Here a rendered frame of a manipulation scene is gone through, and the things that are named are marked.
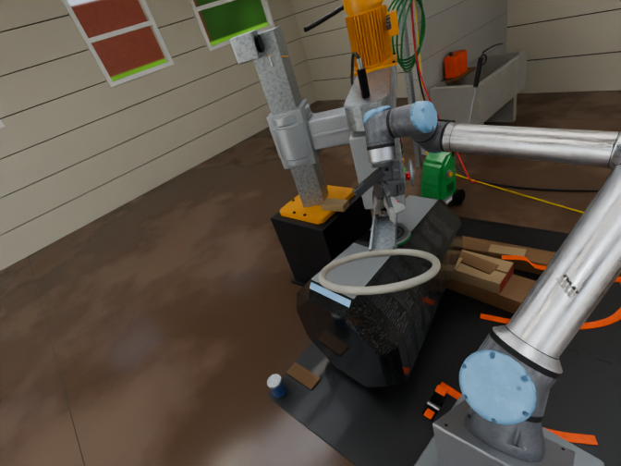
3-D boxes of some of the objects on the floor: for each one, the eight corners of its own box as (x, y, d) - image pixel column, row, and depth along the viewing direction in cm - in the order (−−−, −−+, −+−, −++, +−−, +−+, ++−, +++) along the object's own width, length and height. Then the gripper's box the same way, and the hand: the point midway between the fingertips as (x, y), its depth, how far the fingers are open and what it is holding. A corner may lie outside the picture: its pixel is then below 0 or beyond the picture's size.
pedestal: (291, 282, 336) (264, 219, 296) (332, 242, 371) (312, 181, 331) (345, 304, 292) (322, 234, 253) (385, 256, 327) (371, 189, 288)
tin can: (278, 400, 235) (272, 390, 228) (270, 391, 243) (263, 381, 236) (289, 390, 239) (284, 379, 232) (281, 381, 247) (275, 371, 240)
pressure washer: (438, 192, 391) (432, 116, 345) (466, 201, 364) (462, 119, 318) (417, 207, 379) (407, 131, 333) (444, 216, 352) (436, 135, 306)
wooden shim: (286, 374, 251) (286, 372, 250) (295, 362, 256) (295, 361, 255) (311, 390, 234) (310, 389, 234) (321, 378, 240) (320, 377, 239)
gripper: (410, 158, 106) (417, 221, 110) (384, 161, 125) (391, 214, 129) (384, 163, 105) (392, 226, 109) (361, 165, 124) (369, 218, 128)
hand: (383, 222), depth 118 cm, fingers open, 14 cm apart
